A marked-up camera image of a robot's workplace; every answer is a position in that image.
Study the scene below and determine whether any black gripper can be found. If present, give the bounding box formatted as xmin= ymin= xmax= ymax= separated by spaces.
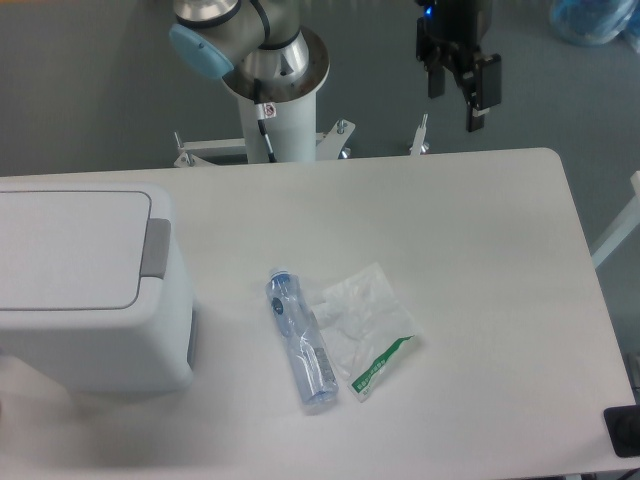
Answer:
xmin=416 ymin=0 xmax=502 ymax=132

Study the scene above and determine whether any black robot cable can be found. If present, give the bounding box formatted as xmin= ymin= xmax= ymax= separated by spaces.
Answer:
xmin=251 ymin=78 xmax=278 ymax=164

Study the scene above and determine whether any white trash can lid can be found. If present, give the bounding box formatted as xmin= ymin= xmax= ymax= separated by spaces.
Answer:
xmin=1 ymin=190 xmax=172 ymax=311

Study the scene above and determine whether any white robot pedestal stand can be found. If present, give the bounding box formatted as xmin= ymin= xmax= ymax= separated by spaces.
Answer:
xmin=172 ymin=89 xmax=431 ymax=168

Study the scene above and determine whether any white frame leg right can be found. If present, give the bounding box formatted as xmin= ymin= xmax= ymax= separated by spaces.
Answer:
xmin=590 ymin=171 xmax=639 ymax=268

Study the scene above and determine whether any white trash can body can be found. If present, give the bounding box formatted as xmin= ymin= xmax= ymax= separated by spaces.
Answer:
xmin=1 ymin=180 xmax=196 ymax=393

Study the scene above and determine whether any clear plastic water bottle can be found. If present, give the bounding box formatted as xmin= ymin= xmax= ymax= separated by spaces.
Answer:
xmin=265 ymin=267 xmax=339 ymax=414

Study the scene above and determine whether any black device table edge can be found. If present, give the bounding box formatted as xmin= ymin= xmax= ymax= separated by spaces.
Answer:
xmin=603 ymin=405 xmax=639 ymax=458

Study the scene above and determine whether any blue plastic bag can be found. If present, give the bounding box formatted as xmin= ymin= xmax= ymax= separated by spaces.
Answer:
xmin=549 ymin=0 xmax=639 ymax=47

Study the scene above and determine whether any clear plastic bag green stripe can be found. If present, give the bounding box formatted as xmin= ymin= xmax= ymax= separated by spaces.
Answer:
xmin=311 ymin=263 xmax=422 ymax=403

